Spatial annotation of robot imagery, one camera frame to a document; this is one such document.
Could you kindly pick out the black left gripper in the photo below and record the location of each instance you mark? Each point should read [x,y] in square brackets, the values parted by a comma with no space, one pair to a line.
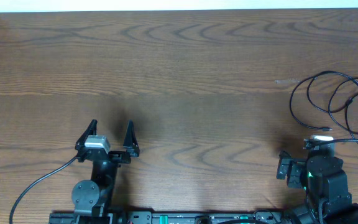
[132,149]

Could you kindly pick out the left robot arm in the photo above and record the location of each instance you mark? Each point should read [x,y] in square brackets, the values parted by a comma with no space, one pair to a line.
[91,198]

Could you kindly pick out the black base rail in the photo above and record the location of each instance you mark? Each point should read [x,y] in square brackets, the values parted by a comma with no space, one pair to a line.
[119,215]

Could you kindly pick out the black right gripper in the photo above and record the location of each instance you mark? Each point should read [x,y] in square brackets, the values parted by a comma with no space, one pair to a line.
[297,168]

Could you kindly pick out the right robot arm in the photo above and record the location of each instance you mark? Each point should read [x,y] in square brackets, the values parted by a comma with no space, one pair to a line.
[321,176]

